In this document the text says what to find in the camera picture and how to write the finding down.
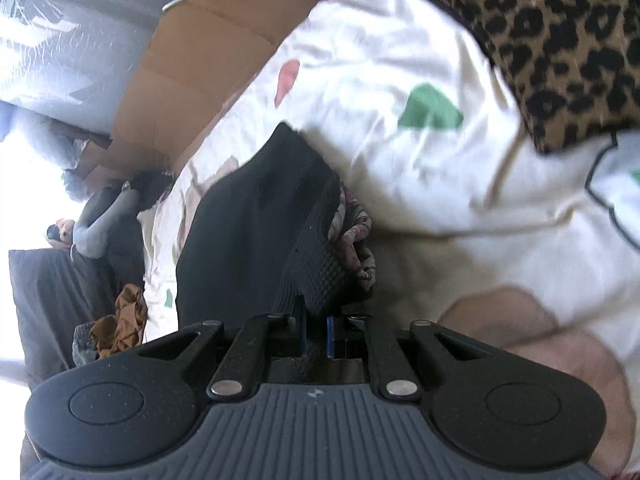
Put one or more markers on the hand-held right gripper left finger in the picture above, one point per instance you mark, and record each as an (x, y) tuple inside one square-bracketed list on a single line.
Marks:
[(300, 320)]

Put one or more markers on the brown garment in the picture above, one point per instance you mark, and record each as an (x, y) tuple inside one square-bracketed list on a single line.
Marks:
[(125, 320)]

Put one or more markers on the white pillow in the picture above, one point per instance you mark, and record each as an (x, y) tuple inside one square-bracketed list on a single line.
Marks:
[(40, 135)]

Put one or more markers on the dark grey pillow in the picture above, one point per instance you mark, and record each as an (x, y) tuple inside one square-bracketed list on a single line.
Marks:
[(50, 310)]

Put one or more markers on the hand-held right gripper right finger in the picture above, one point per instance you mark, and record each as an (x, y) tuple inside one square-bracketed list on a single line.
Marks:
[(330, 332)]

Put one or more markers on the pale blue cloth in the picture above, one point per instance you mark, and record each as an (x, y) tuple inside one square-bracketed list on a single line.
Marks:
[(80, 185)]

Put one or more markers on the grey neck pillow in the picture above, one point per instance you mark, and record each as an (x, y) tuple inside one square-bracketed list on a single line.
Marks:
[(95, 235)]

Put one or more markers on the leopard print garment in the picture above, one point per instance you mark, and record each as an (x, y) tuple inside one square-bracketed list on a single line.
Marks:
[(550, 35)]

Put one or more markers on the cream bear print bed sheet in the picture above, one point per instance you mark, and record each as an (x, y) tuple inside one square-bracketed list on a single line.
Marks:
[(450, 160)]

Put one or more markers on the grey wrapped panel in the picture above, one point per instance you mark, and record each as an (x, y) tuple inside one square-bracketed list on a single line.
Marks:
[(75, 35)]

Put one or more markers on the grey pants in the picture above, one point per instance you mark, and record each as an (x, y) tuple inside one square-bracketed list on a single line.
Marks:
[(82, 347)]

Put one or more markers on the brown cardboard sheet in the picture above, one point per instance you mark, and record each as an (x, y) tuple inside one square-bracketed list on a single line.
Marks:
[(200, 60)]

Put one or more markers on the black cloth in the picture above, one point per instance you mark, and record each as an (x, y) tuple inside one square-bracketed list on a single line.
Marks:
[(150, 185)]

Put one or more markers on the black pants with bear-print stripe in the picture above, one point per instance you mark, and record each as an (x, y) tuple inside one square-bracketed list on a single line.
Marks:
[(240, 240)]

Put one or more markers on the small plush doll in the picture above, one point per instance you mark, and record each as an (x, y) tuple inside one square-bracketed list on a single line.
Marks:
[(62, 232)]

